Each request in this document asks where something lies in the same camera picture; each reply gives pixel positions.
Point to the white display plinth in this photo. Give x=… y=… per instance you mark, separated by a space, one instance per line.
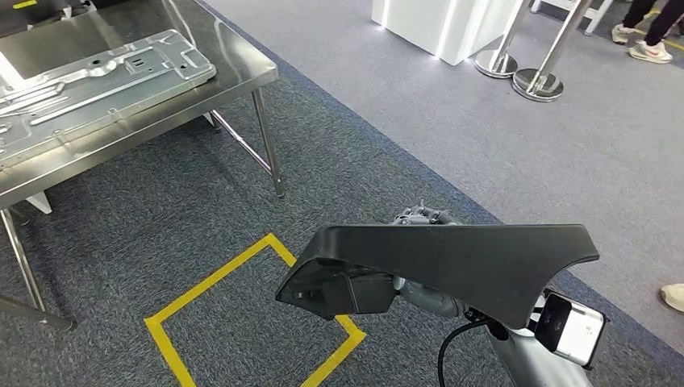
x=427 y=27

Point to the steel stanchion post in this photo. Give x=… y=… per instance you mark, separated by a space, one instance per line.
x=537 y=85
x=496 y=64

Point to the black plastic plate frame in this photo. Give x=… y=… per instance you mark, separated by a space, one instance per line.
x=454 y=267

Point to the white table frame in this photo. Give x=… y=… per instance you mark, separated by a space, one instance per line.
x=598 y=13

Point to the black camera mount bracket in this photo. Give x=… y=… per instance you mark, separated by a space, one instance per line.
x=494 y=328

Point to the stamped metal plate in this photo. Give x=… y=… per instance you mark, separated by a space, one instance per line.
x=107 y=96

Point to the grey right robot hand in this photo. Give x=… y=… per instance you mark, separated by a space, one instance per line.
x=427 y=304

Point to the steel workbench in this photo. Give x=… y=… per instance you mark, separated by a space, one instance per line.
x=240 y=64

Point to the person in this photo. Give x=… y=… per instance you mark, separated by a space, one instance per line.
x=674 y=298
x=649 y=51

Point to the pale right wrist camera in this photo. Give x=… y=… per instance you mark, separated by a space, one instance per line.
x=577 y=331

